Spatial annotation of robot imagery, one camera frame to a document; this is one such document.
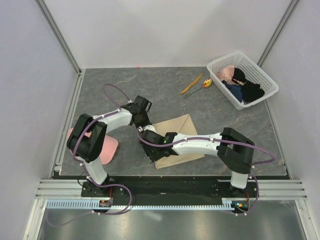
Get beige cloth napkin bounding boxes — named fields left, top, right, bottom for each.
left=151, top=113, right=205, bottom=170

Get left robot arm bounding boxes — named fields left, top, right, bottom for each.
left=66, top=95, right=152, bottom=197

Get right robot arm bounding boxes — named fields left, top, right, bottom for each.
left=137, top=126, right=255, bottom=197

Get pink baseball cap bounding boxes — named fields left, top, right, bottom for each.
left=67, top=126, right=118, bottom=167

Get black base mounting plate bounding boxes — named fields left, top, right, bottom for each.
left=81, top=176, right=258, bottom=199

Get yellow plastic knife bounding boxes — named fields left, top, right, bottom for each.
left=180, top=73, right=203, bottom=95

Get pink cloth in basket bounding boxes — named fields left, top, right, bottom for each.
left=216, top=65, right=235, bottom=82

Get navy cloth in basket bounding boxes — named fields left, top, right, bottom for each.
left=222, top=81, right=243, bottom=103

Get black clothes in basket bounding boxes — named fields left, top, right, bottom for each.
left=232, top=68, right=265, bottom=103

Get white plastic basket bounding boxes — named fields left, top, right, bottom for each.
left=207, top=51, right=279, bottom=110

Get colourful spoon green handle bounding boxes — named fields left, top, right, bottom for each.
left=184, top=78, right=213, bottom=99

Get white slotted cable duct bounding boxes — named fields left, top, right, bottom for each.
left=46, top=198, right=247, bottom=211

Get aluminium front rail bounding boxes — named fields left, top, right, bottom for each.
left=36, top=176, right=307, bottom=200

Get left aluminium frame post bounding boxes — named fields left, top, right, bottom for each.
left=34, top=0, right=82, bottom=75

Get aluminium frame post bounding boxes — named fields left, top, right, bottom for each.
left=34, top=0, right=82, bottom=75
left=257, top=0, right=300, bottom=67

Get right aluminium frame post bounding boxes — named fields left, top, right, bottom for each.
left=257, top=0, right=300, bottom=67

